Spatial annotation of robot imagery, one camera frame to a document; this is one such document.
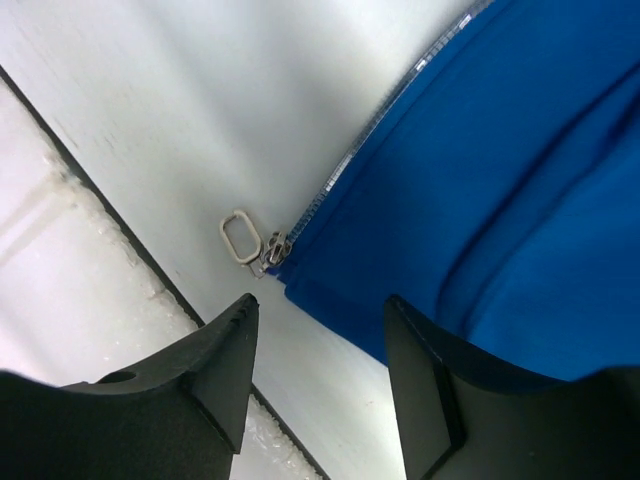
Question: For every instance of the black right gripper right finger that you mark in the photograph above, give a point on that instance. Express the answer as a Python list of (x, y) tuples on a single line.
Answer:
[(463, 413)]

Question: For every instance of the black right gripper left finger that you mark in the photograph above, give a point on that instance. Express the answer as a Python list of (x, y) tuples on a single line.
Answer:
[(177, 414)]

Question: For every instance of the blue zip-up jacket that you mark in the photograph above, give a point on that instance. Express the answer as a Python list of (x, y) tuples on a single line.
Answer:
[(496, 189)]

